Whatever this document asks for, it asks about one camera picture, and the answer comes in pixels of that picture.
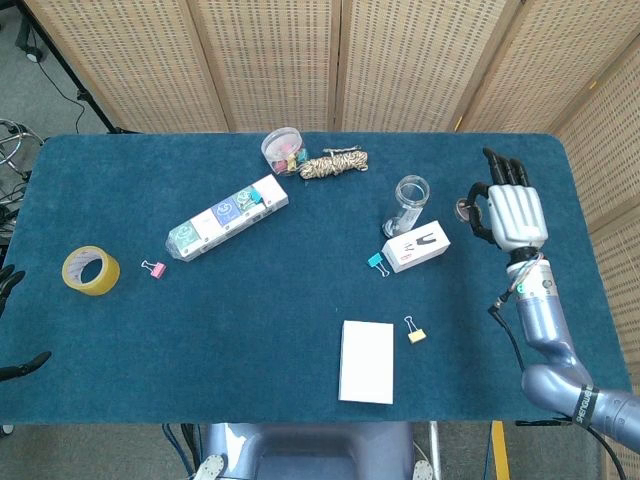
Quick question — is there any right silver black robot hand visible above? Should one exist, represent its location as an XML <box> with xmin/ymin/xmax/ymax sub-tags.
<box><xmin>466</xmin><ymin>147</ymin><xmax>549</xmax><ymax>251</ymax></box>

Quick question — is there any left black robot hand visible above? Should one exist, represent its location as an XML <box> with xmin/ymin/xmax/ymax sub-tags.
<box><xmin>0</xmin><ymin>264</ymin><xmax>53</xmax><ymax>384</ymax></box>

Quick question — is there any white printed cardboard box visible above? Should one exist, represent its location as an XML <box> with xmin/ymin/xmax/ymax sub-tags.
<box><xmin>380</xmin><ymin>219</ymin><xmax>451</xmax><ymax>274</ymax></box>

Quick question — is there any tall clear glass jar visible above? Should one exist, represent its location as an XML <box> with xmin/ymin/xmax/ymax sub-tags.
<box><xmin>382</xmin><ymin>174</ymin><xmax>431</xmax><ymax>239</ymax></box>

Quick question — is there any yellow adhesive tape roll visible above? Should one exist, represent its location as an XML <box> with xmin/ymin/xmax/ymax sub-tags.
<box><xmin>61</xmin><ymin>244</ymin><xmax>122</xmax><ymax>297</ymax></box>

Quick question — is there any yellow binder clip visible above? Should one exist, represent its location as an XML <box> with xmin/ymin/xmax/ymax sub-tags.
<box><xmin>403</xmin><ymin>314</ymin><xmax>428</xmax><ymax>345</ymax></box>

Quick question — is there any coiled beige twine bundle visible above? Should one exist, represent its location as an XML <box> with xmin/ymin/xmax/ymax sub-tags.
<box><xmin>298</xmin><ymin>145</ymin><xmax>370</xmax><ymax>182</ymax></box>

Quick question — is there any plain white box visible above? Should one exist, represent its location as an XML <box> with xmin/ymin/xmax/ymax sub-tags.
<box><xmin>337</xmin><ymin>320</ymin><xmax>396</xmax><ymax>405</ymax></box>

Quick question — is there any blue table cloth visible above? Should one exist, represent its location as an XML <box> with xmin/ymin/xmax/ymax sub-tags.
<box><xmin>0</xmin><ymin>130</ymin><xmax>632</xmax><ymax>429</ymax></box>

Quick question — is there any clear plastic jar of clips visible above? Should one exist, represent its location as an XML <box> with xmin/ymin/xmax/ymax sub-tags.
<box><xmin>260</xmin><ymin>127</ymin><xmax>312</xmax><ymax>178</ymax></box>

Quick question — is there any black tripod stand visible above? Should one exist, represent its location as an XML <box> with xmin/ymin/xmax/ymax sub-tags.
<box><xmin>0</xmin><ymin>0</ymin><xmax>136</xmax><ymax>135</ymax></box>

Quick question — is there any woven rattan folding screen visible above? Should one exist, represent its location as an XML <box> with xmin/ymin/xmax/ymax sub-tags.
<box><xmin>22</xmin><ymin>0</ymin><xmax>640</xmax><ymax>401</ymax></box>

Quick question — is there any blue-grey robot torso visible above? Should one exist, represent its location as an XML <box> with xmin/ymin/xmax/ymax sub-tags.
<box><xmin>192</xmin><ymin>422</ymin><xmax>436</xmax><ymax>480</ymax></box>

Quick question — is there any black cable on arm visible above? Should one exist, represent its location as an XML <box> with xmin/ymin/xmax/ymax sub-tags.
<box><xmin>487</xmin><ymin>294</ymin><xmax>629</xmax><ymax>480</ymax></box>

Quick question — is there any chrome stool frame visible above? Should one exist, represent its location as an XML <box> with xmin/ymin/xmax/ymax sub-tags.
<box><xmin>0</xmin><ymin>118</ymin><xmax>44</xmax><ymax>251</ymax></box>

